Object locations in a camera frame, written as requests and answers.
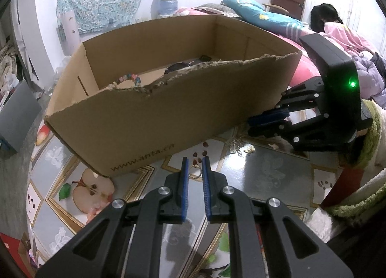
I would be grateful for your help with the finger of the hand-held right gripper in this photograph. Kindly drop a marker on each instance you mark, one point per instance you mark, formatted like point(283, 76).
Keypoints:
point(268, 117)
point(271, 130)

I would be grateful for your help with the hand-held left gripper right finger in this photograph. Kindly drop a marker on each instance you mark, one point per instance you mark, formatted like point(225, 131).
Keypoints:
point(207, 193)

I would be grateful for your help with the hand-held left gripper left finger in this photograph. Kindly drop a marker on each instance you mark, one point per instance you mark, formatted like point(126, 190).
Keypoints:
point(184, 193)

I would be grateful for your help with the small silver hair clip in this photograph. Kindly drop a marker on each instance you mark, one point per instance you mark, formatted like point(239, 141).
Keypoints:
point(234, 146)

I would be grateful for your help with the brown cardboard box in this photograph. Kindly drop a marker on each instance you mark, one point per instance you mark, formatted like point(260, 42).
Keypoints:
point(181, 121)

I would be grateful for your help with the pink digital watch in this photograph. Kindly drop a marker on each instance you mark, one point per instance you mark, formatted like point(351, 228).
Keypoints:
point(181, 66)

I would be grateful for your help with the person's right forearm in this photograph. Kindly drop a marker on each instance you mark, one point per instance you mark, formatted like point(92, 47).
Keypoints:
point(374, 133)

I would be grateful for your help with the lilac quilt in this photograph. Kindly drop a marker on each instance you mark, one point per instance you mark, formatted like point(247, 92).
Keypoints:
point(371, 76)

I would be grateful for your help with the fruit print tablecloth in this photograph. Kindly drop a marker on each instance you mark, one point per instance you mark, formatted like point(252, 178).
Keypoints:
point(271, 169)

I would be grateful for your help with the dark red wooden panel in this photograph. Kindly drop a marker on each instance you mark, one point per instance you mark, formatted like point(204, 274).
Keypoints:
point(343, 181)

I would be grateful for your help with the teal pillow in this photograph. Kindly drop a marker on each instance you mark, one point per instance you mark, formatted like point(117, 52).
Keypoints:
point(265, 14)

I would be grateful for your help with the wooden chair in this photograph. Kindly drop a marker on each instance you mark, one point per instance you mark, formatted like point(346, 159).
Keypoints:
point(276, 7)

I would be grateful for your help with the brown patterned pillow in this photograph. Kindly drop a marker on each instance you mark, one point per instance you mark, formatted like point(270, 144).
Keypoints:
point(214, 9)

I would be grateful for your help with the blue water jug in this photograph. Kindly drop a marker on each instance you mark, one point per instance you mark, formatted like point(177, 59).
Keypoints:
point(167, 3)

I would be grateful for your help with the white plastic bag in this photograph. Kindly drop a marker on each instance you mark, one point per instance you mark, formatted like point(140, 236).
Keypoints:
point(63, 65)

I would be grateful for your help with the red gift bag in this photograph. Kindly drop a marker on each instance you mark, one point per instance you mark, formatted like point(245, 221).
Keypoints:
point(9, 244)

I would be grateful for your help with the grey box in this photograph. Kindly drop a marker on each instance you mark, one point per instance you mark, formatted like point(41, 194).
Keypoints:
point(18, 115)

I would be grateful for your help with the white floral tube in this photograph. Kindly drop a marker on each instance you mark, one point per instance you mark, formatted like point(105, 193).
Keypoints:
point(68, 33)

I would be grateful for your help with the pile of clothes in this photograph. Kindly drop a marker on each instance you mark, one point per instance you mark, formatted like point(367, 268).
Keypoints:
point(7, 63)

